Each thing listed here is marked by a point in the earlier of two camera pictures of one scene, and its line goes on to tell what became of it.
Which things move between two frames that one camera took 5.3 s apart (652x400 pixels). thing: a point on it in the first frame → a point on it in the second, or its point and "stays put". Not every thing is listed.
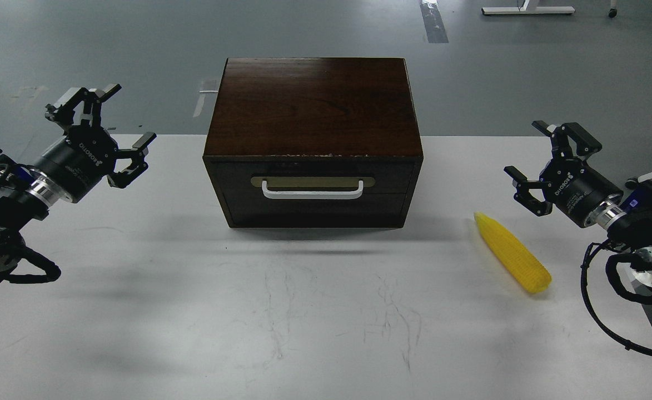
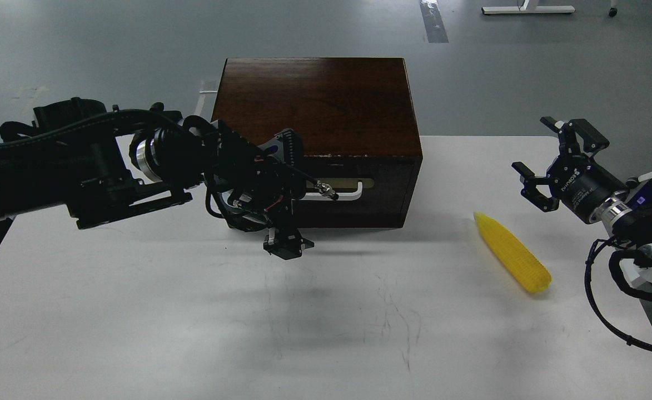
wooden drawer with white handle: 292,194 stays put
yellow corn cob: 531,273 stays put
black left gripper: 88,154 → 253,193
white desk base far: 528,6 stays put
